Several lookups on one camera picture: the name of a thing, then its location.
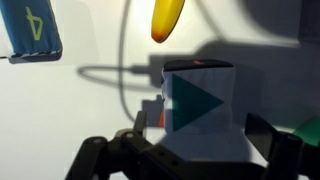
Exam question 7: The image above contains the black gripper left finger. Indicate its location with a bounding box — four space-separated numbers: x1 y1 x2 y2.
64 110 203 180

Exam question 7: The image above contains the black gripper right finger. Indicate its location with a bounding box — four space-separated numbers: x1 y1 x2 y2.
244 112 320 180

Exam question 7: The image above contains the zebra print plush cube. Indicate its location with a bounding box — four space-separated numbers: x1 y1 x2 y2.
161 59 237 135

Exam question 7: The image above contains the green foam cube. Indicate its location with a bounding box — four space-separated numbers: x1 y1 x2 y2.
292 115 320 148

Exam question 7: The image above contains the blue number four plush cube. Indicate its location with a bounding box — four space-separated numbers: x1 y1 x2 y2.
0 0 64 64

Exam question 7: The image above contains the yellow toy banana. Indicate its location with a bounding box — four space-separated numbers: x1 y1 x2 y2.
150 0 186 44

